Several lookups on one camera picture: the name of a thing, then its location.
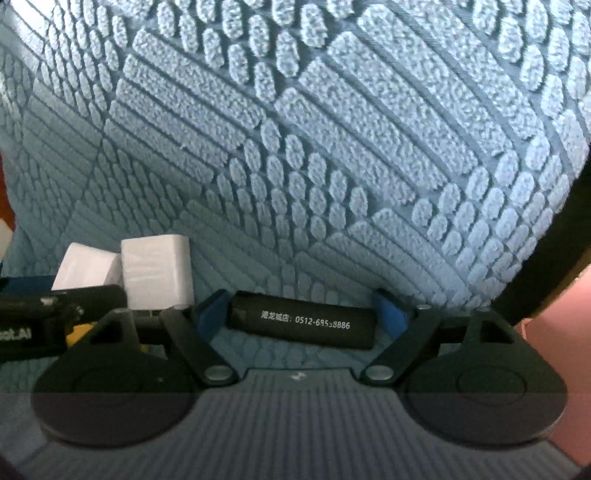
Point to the yellow handled screwdriver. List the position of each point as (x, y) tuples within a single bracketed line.
[(77, 333)]

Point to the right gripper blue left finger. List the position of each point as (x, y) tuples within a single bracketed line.
[(190, 331)]

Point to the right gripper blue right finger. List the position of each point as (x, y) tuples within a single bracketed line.
[(410, 328)]

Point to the white plug charger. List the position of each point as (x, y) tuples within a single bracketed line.
[(156, 272)]

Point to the pink cardboard box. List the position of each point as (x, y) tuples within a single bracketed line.
[(561, 334)]

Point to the red white black striped blanket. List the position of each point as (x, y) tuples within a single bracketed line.
[(7, 216)]

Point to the white charger cube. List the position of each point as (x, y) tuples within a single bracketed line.
[(84, 266)]

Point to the blue textured seat cover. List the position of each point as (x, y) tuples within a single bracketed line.
[(316, 150)]

